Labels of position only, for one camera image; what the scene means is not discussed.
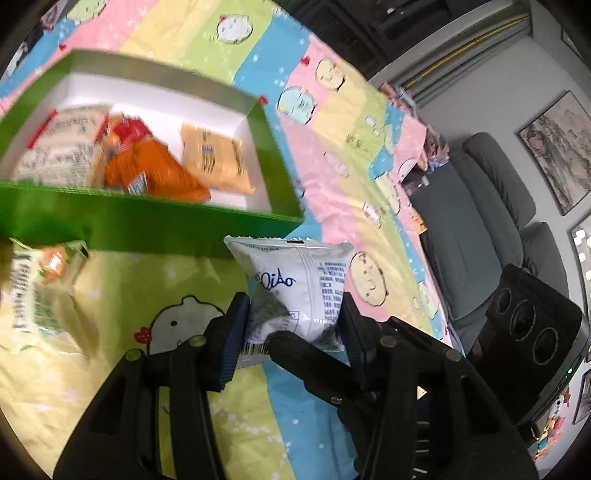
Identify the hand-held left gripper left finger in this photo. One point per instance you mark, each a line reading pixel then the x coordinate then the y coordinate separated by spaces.
pixel 230 344

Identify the red snack packet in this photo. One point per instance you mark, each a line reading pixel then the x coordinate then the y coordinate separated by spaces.
pixel 127 130

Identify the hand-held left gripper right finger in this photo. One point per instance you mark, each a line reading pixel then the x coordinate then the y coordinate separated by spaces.
pixel 352 334

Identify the beige snack packet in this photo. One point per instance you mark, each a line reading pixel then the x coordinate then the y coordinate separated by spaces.
pixel 55 143

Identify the yellow pipe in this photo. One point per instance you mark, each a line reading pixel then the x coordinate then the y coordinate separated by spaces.
pixel 466 48

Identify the white blue-print snack packet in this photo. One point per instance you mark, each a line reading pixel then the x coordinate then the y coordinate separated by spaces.
pixel 300 286

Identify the striped cartoon printed blanket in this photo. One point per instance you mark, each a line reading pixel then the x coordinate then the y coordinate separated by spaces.
pixel 351 194

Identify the framed wall picture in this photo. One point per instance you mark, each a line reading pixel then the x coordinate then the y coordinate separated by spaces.
pixel 582 263

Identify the colourful toy figure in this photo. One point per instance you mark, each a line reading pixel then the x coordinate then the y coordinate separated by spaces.
pixel 551 424

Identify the grey sofa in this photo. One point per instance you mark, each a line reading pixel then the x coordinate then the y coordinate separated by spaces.
pixel 480 221

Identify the orange snack packet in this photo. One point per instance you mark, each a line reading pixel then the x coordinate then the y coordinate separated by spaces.
pixel 152 170

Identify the yellow snack packet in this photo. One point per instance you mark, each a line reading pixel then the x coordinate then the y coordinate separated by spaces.
pixel 217 157

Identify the green cardboard box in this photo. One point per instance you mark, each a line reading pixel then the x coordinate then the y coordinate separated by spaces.
pixel 161 230

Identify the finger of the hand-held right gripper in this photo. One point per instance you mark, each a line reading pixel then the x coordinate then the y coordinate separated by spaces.
pixel 309 360

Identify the white green snack packet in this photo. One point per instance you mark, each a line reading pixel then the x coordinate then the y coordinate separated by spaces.
pixel 37 295

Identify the framed landscape painting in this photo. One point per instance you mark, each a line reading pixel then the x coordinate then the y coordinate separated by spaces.
pixel 561 152

